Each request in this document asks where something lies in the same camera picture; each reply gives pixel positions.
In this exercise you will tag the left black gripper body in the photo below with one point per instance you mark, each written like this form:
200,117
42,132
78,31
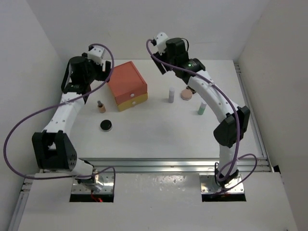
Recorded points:
94,71

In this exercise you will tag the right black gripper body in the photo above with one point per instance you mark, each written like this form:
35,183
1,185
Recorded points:
164,55

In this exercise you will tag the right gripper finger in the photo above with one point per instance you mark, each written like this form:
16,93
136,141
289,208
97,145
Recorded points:
157,60
168,64

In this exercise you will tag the orange drawer box shell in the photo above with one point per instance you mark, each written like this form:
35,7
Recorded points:
126,78

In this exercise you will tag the lilac tube bottle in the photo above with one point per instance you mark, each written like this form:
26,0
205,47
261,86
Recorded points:
171,95

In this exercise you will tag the pink round powder puff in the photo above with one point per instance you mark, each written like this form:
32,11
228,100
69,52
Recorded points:
186,94

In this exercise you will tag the orange drawer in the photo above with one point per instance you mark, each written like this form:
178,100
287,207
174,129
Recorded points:
128,95

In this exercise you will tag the beige foundation bottle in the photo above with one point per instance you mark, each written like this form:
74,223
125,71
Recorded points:
101,107

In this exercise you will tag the yellow drawer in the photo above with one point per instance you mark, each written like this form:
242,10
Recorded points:
132,102

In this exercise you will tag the green tube bottle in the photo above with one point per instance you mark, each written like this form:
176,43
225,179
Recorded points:
201,109

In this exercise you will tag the black round compact jar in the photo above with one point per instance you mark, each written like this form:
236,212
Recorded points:
106,125

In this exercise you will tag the black square compact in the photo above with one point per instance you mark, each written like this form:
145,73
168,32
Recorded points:
191,89

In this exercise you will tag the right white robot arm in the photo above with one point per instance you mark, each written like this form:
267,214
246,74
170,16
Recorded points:
233,119

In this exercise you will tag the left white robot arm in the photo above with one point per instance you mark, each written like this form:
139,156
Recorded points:
53,148

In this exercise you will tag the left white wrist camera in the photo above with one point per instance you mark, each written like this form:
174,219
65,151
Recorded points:
96,54

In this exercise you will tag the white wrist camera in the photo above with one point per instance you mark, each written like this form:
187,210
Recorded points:
96,54
160,42

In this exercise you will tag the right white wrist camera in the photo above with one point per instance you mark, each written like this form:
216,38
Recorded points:
160,42

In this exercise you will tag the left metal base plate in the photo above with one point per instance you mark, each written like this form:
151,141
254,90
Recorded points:
101,184

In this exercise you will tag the metal base plate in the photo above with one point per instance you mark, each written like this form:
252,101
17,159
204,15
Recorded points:
210,185
101,184

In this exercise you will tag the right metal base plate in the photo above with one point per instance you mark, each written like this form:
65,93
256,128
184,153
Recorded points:
210,185

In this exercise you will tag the aluminium rail frame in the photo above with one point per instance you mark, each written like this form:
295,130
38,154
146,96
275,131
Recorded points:
158,149

